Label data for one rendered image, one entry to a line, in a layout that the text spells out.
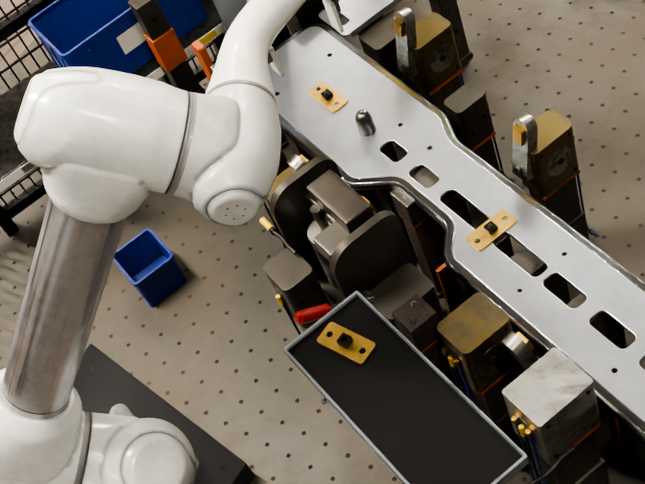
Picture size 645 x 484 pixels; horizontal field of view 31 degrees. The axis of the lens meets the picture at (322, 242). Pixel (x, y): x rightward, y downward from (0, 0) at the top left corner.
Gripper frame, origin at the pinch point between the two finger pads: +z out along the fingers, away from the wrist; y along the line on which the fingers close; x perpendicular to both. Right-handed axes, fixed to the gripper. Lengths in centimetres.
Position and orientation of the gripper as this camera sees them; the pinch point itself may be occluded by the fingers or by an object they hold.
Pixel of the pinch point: (306, 45)
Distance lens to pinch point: 211.6
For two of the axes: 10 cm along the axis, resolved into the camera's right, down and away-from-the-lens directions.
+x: -5.7, -5.4, 6.2
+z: 2.7, 5.8, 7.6
